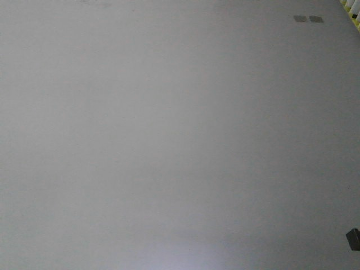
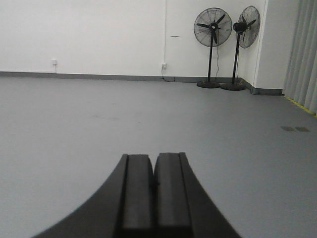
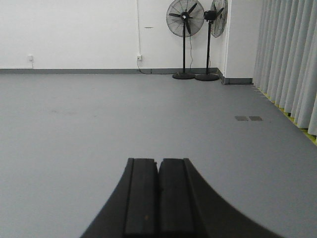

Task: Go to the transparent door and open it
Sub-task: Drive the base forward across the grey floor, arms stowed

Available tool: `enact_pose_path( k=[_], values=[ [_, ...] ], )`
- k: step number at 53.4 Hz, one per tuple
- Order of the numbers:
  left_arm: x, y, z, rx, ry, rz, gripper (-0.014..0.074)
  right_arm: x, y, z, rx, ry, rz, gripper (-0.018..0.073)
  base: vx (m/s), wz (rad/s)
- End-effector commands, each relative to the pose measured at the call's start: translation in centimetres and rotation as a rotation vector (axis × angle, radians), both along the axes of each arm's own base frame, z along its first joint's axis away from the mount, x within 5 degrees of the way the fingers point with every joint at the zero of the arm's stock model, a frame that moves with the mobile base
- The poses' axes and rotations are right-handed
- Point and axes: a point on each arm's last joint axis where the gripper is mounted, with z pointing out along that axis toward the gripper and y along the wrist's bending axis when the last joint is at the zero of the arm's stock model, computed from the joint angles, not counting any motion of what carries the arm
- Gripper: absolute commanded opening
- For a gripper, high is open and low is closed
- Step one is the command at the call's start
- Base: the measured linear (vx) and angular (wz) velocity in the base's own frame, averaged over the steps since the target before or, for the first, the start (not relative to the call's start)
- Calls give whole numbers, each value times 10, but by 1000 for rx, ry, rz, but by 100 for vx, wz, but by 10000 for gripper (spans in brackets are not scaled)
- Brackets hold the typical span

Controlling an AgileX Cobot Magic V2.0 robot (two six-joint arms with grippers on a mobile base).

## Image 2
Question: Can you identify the grey curtain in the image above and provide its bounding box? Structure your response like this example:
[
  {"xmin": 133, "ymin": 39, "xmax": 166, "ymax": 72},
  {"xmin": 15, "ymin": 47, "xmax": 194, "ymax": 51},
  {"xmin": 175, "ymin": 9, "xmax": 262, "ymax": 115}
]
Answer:
[{"xmin": 283, "ymin": 0, "xmax": 317, "ymax": 116}]

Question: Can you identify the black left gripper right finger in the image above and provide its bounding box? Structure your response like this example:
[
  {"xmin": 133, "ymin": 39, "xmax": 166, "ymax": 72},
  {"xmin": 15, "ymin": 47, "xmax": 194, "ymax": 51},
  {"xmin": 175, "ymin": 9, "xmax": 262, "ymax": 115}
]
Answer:
[{"xmin": 154, "ymin": 152, "xmax": 240, "ymax": 238}]

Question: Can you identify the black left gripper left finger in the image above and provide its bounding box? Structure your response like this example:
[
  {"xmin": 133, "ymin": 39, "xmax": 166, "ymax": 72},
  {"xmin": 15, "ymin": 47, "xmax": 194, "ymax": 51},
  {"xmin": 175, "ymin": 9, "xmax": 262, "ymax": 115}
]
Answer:
[{"xmin": 36, "ymin": 154, "xmax": 154, "ymax": 238}]

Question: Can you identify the black pedestal fan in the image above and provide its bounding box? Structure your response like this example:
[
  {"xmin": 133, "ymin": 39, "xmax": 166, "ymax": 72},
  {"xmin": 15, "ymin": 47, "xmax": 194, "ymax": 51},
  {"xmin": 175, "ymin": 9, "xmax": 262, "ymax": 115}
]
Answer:
[
  {"xmin": 220, "ymin": 5, "xmax": 261, "ymax": 91},
  {"xmin": 194, "ymin": 7, "xmax": 232, "ymax": 89}
]

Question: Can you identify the black pedestal fan right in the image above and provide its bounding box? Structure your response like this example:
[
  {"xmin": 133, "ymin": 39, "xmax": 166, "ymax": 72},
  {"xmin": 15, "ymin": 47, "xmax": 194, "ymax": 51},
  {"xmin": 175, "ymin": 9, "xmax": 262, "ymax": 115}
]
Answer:
[{"xmin": 220, "ymin": 5, "xmax": 261, "ymax": 91}]

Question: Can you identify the black pedestal fan left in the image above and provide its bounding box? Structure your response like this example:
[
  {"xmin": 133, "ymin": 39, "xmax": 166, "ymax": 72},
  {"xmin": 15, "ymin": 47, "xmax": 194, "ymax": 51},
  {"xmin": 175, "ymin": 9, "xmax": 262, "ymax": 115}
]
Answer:
[{"xmin": 194, "ymin": 7, "xmax": 232, "ymax": 89}]

